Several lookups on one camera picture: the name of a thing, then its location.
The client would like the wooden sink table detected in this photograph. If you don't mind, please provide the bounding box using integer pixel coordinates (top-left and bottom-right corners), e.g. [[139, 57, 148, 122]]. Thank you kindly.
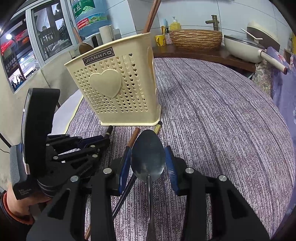
[[152, 45, 256, 73]]

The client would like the bronze faucet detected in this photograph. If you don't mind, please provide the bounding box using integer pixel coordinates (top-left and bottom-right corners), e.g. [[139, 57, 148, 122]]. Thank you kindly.
[[205, 15, 219, 31]]

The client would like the window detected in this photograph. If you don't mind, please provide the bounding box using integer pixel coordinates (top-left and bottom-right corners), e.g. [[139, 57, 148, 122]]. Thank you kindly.
[[1, 1, 76, 92]]

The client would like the white frying pan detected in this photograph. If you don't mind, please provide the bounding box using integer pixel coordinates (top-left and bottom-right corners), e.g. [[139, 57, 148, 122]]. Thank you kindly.
[[223, 28, 288, 75]]

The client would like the left hand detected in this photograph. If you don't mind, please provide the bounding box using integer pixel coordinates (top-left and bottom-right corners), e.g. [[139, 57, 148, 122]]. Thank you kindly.
[[4, 184, 51, 225]]

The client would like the oval steel spoon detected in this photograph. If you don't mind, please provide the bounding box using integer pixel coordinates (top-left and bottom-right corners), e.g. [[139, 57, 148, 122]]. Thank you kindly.
[[131, 130, 166, 240]]

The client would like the woven basin sink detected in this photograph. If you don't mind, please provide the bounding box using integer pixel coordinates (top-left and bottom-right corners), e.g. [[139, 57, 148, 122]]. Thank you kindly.
[[170, 29, 222, 51]]

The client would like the round spoon wooden handle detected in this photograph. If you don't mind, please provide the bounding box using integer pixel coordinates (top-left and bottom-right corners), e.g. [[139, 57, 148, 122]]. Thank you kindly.
[[73, 27, 94, 55]]

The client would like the yellow mug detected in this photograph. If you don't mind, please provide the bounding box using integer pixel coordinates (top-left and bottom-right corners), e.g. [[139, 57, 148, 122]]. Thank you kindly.
[[154, 35, 166, 47]]

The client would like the paper cup stack holder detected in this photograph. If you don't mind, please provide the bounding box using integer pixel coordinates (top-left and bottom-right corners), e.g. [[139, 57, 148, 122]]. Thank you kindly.
[[91, 25, 121, 48]]

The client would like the cream plastic utensil holder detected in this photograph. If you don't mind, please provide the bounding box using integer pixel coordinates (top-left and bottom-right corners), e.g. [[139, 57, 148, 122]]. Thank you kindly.
[[65, 33, 161, 126]]

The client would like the yellow soap dispenser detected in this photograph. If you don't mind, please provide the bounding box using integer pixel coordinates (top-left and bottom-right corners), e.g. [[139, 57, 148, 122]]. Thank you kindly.
[[169, 16, 181, 32]]

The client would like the blue water jug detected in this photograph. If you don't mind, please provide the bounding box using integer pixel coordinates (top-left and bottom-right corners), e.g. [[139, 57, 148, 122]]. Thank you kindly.
[[71, 0, 110, 38]]

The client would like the purple floral cloth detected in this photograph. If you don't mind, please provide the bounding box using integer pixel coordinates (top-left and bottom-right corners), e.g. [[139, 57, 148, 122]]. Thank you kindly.
[[251, 47, 296, 142]]

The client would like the purple striped tablecloth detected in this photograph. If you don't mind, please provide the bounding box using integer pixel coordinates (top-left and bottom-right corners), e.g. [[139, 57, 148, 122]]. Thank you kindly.
[[67, 58, 295, 240]]

